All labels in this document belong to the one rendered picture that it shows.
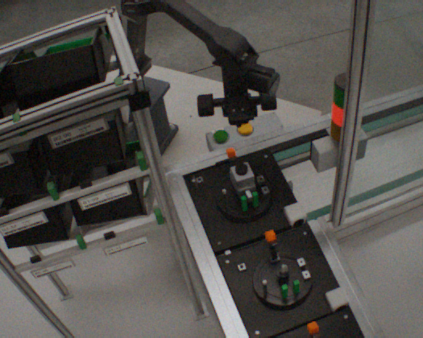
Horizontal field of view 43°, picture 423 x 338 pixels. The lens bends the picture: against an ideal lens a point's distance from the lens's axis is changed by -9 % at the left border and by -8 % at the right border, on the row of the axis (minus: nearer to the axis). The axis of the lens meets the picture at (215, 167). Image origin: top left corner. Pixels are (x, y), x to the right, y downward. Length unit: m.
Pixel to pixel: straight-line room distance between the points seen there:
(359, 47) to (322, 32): 2.46
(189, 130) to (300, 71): 1.50
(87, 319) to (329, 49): 2.30
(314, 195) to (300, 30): 2.03
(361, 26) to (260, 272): 0.64
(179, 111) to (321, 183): 0.53
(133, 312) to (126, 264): 0.15
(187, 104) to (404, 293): 0.90
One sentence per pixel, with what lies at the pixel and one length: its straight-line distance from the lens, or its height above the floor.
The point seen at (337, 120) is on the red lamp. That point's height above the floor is 1.33.
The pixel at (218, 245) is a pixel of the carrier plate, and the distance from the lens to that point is 1.38.
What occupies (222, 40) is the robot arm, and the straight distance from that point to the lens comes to 1.23.
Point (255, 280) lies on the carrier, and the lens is 1.31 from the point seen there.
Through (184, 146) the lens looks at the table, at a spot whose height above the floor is 0.86.
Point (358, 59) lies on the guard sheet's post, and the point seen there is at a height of 1.52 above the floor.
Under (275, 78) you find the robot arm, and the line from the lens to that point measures 1.27.
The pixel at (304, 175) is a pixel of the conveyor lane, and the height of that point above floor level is 0.92.
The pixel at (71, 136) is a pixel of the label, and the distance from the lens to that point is 0.80.
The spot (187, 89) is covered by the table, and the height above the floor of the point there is 0.86.
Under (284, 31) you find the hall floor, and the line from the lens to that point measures 3.42.
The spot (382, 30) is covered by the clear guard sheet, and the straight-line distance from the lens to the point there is 0.99.
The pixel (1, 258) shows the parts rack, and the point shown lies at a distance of 1.02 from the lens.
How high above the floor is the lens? 2.17
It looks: 53 degrees down
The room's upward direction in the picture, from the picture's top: 8 degrees counter-clockwise
